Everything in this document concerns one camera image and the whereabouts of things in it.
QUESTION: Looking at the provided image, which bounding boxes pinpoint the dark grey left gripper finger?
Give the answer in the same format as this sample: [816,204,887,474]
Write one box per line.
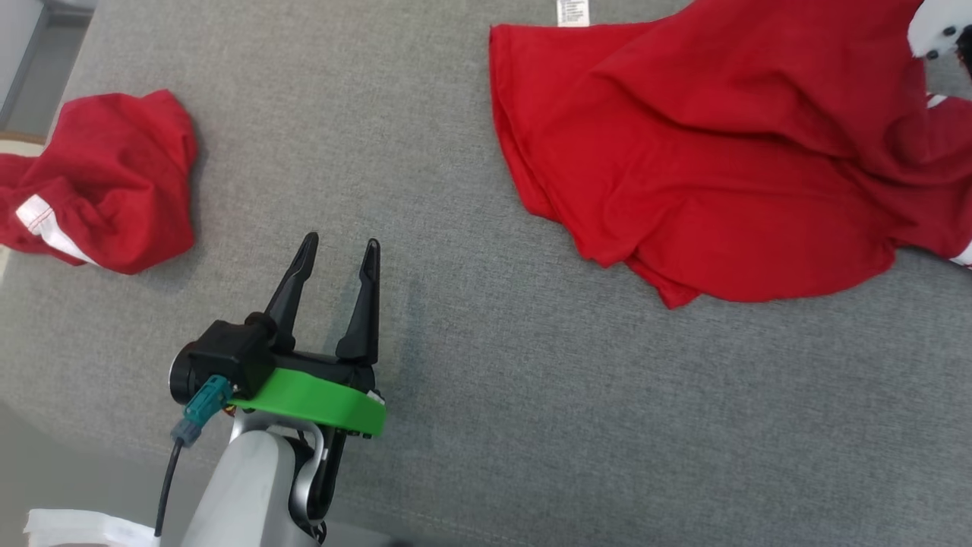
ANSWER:
[262,232,320,354]
[336,238,380,364]

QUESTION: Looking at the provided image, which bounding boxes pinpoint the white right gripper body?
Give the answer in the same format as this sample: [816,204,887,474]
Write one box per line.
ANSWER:
[907,0,972,60]

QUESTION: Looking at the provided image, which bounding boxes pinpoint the black left camera cable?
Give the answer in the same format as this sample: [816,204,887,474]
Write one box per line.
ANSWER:
[154,375,234,538]

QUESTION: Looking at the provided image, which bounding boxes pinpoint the red Bulls basketball jersey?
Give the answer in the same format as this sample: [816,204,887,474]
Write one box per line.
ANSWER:
[490,0,972,309]

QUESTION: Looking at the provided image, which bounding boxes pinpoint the red shorts with white stripes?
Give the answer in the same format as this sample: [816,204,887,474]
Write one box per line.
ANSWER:
[0,90,200,275]

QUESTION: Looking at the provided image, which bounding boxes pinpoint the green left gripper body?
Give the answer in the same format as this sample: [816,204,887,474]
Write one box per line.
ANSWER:
[226,352,387,441]

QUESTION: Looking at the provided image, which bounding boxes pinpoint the white tape cable label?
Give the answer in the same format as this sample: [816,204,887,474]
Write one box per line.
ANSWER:
[23,507,164,547]

